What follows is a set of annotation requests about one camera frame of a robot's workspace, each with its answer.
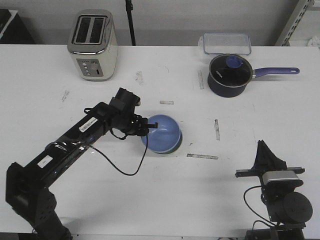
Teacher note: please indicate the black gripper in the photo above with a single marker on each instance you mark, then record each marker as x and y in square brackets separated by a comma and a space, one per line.
[136, 125]
[266, 158]

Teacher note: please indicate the blue bowl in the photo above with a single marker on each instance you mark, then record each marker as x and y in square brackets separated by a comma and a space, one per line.
[163, 138]

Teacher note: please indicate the green bowl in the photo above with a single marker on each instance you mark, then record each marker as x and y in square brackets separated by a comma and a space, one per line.
[177, 145]

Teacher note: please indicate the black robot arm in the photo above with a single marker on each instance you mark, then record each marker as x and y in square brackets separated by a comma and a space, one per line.
[27, 187]
[287, 210]

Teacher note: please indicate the dark blue saucepan with lid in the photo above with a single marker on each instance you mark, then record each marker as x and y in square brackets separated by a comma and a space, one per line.
[229, 74]

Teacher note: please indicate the cream two-slot toaster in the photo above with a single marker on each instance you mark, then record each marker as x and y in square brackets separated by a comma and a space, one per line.
[93, 45]

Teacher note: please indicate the clear plastic food container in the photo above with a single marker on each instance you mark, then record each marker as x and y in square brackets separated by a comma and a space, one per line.
[216, 43]

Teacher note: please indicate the black tripod pole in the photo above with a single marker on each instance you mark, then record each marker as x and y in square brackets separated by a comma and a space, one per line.
[128, 9]

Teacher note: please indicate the white metal shelf rail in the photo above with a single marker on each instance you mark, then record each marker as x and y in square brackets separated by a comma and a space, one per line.
[302, 26]

